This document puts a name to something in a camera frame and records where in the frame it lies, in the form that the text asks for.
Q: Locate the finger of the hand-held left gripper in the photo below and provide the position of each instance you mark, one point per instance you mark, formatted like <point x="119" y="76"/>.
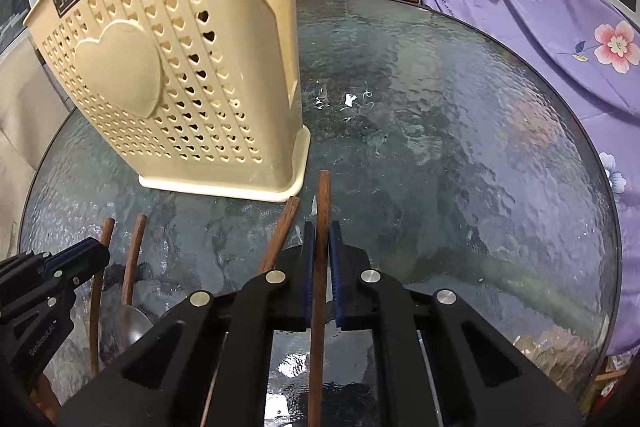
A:
<point x="80" y="257"/>

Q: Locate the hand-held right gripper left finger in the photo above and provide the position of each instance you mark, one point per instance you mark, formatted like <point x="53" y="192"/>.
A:
<point x="310" y="277"/>

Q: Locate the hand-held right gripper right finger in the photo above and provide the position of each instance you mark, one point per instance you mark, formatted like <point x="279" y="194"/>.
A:
<point x="340" y="277"/>

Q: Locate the brown wooden chopstick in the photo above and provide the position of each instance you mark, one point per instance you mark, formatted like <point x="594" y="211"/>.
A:
<point x="100" y="307"/>
<point x="323" y="197"/>
<point x="278" y="232"/>
<point x="134" y="257"/>

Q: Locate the metal spoon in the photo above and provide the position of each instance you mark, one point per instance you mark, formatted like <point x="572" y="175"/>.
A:
<point x="134" y="327"/>

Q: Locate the beige plastic utensil holder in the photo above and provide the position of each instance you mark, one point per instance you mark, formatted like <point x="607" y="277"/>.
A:
<point x="175" y="82"/>

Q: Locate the round glass table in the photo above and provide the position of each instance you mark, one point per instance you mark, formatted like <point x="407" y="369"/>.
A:
<point x="450" y="157"/>

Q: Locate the sliding window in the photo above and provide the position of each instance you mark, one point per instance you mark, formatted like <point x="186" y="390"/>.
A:
<point x="12" y="12"/>

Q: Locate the purple floral cloth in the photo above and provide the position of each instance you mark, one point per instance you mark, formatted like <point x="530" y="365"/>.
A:
<point x="560" y="22"/>

